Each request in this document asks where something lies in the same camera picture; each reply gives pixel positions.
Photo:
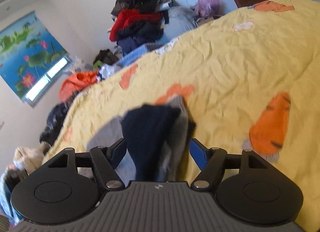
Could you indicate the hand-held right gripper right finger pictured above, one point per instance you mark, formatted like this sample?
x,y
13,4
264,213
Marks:
x,y
198,153

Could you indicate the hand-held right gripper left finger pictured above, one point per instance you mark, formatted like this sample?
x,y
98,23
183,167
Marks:
x,y
117,153

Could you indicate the grey knitted sweater navy sleeves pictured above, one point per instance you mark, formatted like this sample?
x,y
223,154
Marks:
x,y
150,134

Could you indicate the dark clothes heap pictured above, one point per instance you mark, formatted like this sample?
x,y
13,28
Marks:
x,y
56,122

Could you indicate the orange plastic bag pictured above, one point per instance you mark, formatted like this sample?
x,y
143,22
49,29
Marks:
x,y
77,82

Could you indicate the white patterned cloth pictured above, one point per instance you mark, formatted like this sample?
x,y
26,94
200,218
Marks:
x,y
108,70

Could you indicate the beige fluffy cloth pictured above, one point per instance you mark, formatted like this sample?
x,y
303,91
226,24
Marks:
x,y
27,157

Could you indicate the dark olive bag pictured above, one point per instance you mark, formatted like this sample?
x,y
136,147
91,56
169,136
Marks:
x,y
106,58

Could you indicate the yellow printed blanket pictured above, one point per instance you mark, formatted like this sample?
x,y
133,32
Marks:
x,y
225,59

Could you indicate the light blue knitted cloth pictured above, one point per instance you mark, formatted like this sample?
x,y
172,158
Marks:
x,y
132,55

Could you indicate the window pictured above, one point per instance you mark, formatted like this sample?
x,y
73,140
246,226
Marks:
x,y
47,79

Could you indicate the navy garment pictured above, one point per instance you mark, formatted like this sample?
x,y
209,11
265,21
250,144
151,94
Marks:
x,y
140,34

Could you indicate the lotus print roller blind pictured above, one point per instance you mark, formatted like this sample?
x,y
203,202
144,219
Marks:
x,y
27,57

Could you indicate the red garment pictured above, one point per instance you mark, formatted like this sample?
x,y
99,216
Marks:
x,y
130,18

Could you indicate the pink plastic bag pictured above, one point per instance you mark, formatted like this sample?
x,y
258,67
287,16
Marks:
x,y
208,4

